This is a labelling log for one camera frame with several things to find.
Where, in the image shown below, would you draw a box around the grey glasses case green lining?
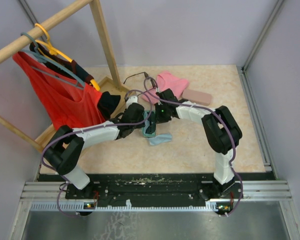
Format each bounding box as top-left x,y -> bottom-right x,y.
142,110 -> 157,138

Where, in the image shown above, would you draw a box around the small light blue cloth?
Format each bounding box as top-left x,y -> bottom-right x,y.
148,133 -> 173,146

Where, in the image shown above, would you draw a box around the thin wire-frame sunglasses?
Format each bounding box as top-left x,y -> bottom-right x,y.
145,111 -> 156,135

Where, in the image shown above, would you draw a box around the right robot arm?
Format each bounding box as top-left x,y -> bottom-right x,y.
152,88 -> 243,198

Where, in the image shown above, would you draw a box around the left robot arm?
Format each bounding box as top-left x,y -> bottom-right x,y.
42,103 -> 145,199

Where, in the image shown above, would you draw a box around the tortoiseshell sunglasses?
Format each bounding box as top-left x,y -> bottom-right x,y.
123,71 -> 159,103

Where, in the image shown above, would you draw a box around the dark striped hanging garment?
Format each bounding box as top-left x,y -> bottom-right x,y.
37,43 -> 121,120

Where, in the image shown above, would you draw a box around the pink folded shirt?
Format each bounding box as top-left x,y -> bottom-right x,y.
141,71 -> 189,104

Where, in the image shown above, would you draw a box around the pink glasses case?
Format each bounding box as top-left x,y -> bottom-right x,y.
182,89 -> 213,106

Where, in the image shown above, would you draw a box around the wooden clothes rack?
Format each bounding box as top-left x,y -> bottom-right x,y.
0,0 -> 129,153

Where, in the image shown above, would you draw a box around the red hanging shirt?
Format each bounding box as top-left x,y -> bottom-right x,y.
12,51 -> 107,130

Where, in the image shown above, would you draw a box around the yellow plastic hanger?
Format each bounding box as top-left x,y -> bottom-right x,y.
34,23 -> 100,91

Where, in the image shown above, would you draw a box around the grey-blue plastic hanger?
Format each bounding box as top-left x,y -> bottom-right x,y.
20,32 -> 86,89

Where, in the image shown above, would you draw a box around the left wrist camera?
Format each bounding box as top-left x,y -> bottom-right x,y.
125,95 -> 138,109

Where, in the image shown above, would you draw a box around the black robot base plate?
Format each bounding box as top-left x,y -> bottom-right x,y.
37,171 -> 243,216

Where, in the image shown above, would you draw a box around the aluminium frame rail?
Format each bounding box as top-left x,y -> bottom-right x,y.
8,180 -> 292,240

